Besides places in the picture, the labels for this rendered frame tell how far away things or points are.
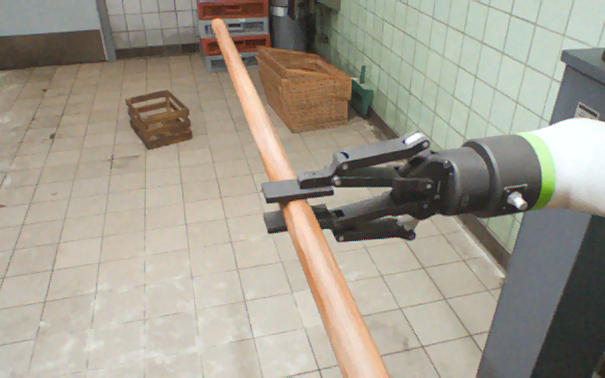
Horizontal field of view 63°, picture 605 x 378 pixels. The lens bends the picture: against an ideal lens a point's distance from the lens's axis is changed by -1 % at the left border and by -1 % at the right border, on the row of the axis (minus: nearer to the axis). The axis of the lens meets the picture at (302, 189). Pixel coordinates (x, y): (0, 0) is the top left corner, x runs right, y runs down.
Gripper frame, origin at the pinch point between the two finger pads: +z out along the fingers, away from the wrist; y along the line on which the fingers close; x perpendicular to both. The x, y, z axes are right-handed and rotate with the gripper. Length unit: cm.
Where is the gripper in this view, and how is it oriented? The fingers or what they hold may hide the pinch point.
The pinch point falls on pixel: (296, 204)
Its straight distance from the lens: 52.3
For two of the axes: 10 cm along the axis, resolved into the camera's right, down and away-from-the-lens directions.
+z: -9.7, 1.3, -2.0
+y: 0.0, 8.4, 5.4
